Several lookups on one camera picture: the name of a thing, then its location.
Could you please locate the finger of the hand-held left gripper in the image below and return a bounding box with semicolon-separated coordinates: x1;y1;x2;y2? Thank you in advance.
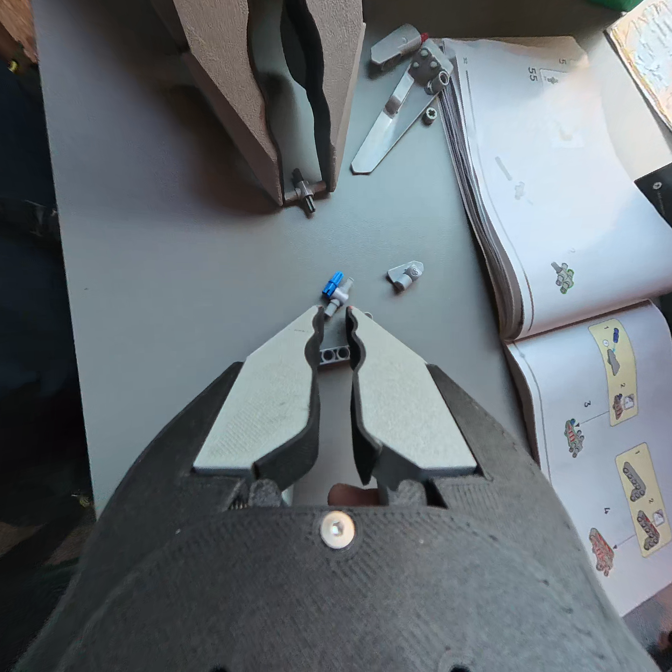
281;0;366;194
152;0;285;207

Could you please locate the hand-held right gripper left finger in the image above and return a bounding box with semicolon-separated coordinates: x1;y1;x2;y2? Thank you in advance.
193;304;323;493

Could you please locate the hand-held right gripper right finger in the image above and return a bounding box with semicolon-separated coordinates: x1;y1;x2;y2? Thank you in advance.
344;306;480;488

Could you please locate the light grey lego connector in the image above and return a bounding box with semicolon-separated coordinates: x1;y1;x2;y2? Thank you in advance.
324;278;355;318

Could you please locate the grey T-shaped lego connector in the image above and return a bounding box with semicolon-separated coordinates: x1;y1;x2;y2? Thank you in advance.
286;176;330;207

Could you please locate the black lego pin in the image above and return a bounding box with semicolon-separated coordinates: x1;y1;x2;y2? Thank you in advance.
291;168;317;213

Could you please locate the small grey lego panel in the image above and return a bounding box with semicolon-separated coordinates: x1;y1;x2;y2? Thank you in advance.
369;23;428;68

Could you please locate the grey lego blade assembly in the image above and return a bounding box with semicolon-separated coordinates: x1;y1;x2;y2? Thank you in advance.
351;44;455;175

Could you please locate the grey lego beam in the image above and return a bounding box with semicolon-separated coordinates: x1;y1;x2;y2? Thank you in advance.
317;344;363;368

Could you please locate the lego instruction booklet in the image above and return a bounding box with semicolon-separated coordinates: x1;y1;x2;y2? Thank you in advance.
438;37;672;617

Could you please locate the small light grey clip piece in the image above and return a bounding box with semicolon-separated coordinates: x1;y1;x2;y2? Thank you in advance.
387;261;425;292

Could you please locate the person's dark clothing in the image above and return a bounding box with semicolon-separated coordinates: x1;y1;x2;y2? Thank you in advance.
0;58;95;526

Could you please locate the illustrated booklet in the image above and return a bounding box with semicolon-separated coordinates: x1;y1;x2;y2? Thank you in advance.
604;0;672;132

